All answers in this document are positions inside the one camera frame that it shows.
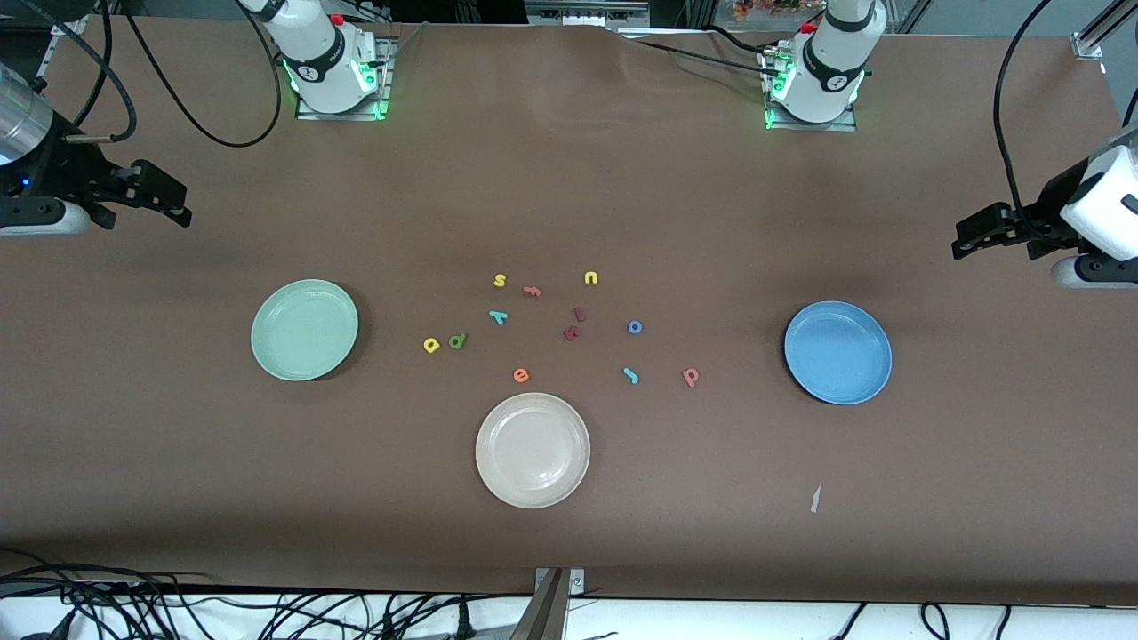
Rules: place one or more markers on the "green letter d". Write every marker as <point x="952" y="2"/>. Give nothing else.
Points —
<point x="462" y="338"/>

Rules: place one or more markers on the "blue plate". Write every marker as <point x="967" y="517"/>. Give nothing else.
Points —
<point x="837" y="353"/>

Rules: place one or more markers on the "metal mount post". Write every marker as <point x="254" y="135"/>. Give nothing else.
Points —
<point x="544" y="613"/>

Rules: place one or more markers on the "grey power strip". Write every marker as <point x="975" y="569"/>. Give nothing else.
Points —
<point x="578" y="16"/>

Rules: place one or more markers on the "orange artificial flowers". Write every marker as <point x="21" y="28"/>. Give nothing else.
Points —
<point x="765" y="9"/>

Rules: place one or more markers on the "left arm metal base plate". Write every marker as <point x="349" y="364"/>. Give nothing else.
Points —
<point x="813" y="127"/>

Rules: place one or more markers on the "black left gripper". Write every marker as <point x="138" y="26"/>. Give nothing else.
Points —
<point x="1055" y="202"/>

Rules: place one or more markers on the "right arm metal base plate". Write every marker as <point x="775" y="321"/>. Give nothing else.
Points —
<point x="342" y="116"/>

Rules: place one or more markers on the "beige plate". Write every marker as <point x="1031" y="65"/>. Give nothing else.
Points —
<point x="532" y="451"/>

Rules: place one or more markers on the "brown table cover sheet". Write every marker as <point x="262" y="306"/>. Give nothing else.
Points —
<point x="569" y="178"/>

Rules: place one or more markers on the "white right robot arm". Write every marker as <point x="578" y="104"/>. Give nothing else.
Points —
<point x="316" y="62"/>

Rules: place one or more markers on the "aluminium frame profile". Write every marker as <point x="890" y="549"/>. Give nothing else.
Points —
<point x="1089" y="43"/>

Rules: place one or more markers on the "pink letter p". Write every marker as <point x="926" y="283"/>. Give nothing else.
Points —
<point x="693" y="380"/>

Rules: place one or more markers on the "white paper scrap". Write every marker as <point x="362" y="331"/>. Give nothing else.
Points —
<point x="815" y="498"/>

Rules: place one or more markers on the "green plate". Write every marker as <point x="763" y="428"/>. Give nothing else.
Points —
<point x="304" y="331"/>

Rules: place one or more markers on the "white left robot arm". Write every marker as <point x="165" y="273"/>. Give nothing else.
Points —
<point x="831" y="62"/>

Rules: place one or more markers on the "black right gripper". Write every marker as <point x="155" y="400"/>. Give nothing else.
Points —
<point x="71" y="165"/>

